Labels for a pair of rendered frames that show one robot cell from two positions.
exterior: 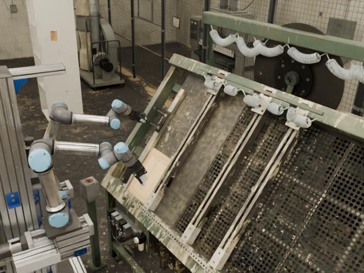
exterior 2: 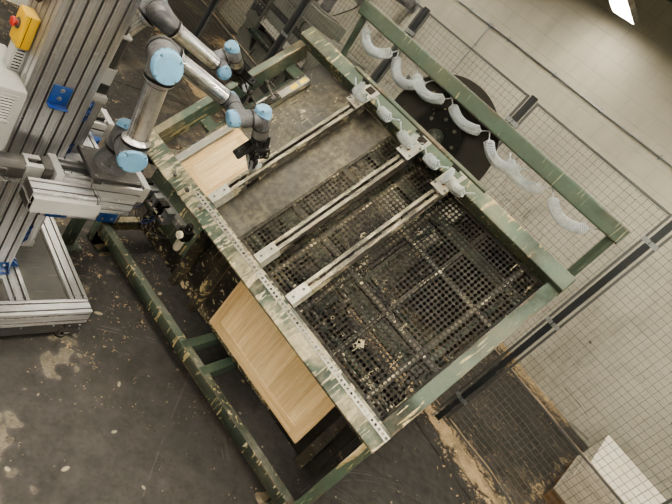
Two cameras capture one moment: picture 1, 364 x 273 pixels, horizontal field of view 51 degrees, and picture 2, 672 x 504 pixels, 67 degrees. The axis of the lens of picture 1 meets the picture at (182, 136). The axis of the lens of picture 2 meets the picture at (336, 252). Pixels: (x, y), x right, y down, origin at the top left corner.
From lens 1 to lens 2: 100 cm
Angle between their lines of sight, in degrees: 28
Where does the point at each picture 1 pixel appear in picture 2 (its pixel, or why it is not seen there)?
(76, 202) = not seen: hidden behind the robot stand
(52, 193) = (150, 121)
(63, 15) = not seen: outside the picture
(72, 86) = not seen: outside the picture
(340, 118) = (489, 204)
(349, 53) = (514, 144)
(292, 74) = (439, 133)
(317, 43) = (487, 115)
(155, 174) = (233, 163)
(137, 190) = (197, 172)
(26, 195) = (80, 101)
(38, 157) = (171, 62)
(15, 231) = (30, 143)
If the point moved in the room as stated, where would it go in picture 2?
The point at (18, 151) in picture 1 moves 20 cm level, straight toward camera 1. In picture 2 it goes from (113, 33) to (127, 60)
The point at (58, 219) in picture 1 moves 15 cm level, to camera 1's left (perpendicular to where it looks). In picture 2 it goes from (135, 161) to (97, 142)
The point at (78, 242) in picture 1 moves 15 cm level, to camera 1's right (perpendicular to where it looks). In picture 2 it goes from (117, 204) to (148, 218)
